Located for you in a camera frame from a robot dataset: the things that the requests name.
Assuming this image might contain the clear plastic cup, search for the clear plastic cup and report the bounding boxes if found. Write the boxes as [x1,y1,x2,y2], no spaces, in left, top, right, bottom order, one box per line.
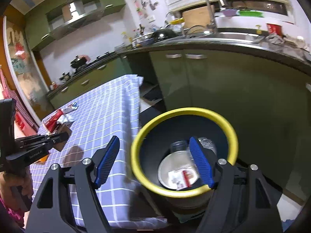
[169,140,189,153]

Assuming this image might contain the red checkered apron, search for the red checkered apron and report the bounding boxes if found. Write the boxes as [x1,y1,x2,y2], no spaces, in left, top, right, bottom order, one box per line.
[0,65,36,136]

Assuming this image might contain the person's left hand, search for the person's left hand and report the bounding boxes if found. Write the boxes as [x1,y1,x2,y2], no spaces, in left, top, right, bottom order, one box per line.
[1,167,34,210]

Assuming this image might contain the toothpaste tube with blue end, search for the toothpaste tube with blue end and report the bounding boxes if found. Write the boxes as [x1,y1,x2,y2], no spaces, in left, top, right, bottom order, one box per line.
[62,102,79,114]

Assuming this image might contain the white bowl in bin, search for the white bowl in bin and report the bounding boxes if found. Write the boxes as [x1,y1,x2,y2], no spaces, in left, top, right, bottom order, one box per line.
[158,150,199,191]

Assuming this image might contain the red jar on counter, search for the red jar on counter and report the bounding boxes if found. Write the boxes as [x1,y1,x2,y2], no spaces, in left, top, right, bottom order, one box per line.
[50,82,58,90]

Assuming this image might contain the black wok with lid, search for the black wok with lid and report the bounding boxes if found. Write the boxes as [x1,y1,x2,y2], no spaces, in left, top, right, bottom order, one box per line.
[70,55,90,69]

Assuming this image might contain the chrome kitchen faucet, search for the chrome kitchen faucet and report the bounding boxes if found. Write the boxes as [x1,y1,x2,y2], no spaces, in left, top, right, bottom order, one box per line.
[203,0,228,33]

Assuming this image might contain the yellow rimmed black trash bin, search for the yellow rimmed black trash bin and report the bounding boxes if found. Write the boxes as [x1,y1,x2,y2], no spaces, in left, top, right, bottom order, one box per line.
[131,107,238,199]

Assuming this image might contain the red soda can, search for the red soda can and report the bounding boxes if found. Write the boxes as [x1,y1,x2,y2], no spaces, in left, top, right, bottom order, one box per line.
[43,110,63,133]

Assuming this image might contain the black wok by sink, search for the black wok by sink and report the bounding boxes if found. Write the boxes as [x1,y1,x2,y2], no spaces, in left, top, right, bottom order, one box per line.
[151,28,178,39]

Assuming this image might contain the crumpled silver snack wrapper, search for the crumpled silver snack wrapper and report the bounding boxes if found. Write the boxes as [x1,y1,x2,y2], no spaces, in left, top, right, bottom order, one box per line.
[57,114,75,125]

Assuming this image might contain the brown plastic food tray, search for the brown plastic food tray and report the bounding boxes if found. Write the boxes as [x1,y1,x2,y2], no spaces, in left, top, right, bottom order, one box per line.
[52,124,72,151]

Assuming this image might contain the wooden cutting board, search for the wooden cutting board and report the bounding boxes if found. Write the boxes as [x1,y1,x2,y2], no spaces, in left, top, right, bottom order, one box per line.
[182,5,216,28]

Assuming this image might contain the clear plastic water bottle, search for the clear plastic water bottle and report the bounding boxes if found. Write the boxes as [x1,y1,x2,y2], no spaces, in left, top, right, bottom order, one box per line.
[198,137,217,155]

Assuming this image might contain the blue white checkered tablecloth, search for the blue white checkered tablecloth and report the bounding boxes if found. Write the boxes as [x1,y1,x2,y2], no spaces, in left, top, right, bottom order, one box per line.
[30,74,168,230]

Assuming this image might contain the small black pot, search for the small black pot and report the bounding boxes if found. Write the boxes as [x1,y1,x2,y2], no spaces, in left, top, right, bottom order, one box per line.
[59,72,71,82]

